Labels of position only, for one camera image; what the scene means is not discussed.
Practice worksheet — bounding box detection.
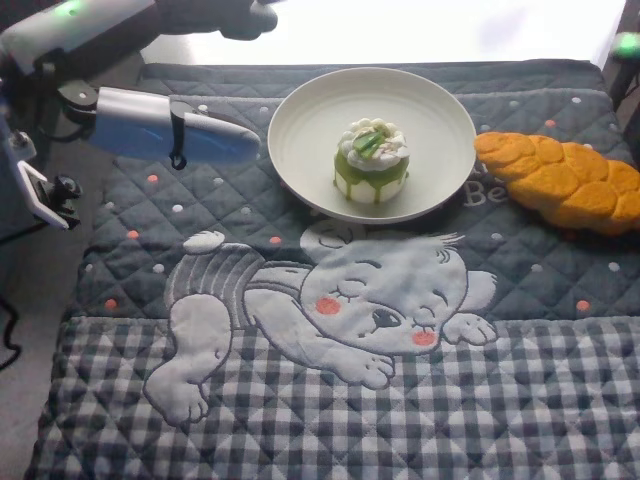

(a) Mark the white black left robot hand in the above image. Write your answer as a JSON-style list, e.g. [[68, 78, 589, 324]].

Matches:
[[0, 0, 280, 170]]

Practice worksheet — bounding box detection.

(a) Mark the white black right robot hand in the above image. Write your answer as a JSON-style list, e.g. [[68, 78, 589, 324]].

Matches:
[[605, 29, 640, 69]]

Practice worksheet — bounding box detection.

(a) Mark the orange braided bread toy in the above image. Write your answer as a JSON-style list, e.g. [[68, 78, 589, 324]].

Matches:
[[472, 130, 640, 237]]

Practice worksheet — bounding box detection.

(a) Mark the green white toy cake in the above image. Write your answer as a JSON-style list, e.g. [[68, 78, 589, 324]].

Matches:
[[333, 116, 412, 205]]

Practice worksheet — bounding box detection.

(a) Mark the round white plate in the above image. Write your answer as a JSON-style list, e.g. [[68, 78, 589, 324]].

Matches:
[[267, 66, 479, 221]]

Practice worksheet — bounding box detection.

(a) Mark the grey quilt with bear print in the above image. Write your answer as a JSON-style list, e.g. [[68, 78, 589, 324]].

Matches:
[[24, 62, 640, 480]]

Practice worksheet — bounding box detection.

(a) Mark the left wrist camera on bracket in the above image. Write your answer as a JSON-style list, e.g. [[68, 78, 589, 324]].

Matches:
[[17, 158, 84, 231]]

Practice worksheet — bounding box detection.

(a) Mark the thin black cable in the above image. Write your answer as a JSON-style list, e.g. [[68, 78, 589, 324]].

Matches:
[[0, 294, 21, 371]]

